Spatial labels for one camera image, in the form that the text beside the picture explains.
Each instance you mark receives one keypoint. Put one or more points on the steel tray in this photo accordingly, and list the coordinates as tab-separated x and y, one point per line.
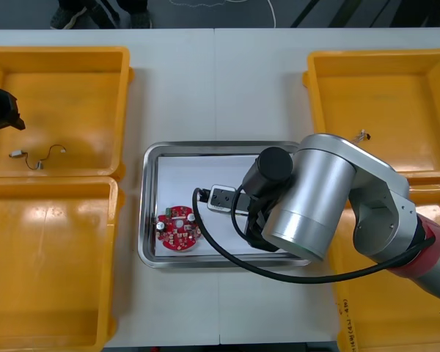
148	220

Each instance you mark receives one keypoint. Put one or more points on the yellow-orange plastic bin with handwriting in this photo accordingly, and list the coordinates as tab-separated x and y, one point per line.
381	322

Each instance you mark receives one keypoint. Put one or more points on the person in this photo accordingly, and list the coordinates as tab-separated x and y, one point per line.
64	18

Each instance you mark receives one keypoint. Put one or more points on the white paper sheet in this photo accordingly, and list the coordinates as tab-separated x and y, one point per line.
179	176

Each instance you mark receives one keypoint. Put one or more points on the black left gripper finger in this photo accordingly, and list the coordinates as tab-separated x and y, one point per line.
17	123

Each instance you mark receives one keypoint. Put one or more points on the round red circuit board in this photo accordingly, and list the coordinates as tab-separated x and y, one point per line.
176	238

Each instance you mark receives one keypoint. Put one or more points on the silver-grey right robot arm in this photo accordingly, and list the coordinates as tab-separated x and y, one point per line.
315	183

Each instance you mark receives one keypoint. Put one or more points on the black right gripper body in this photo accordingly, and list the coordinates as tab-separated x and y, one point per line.
264	245

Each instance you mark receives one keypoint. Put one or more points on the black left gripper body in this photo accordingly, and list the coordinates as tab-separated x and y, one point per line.
0	106

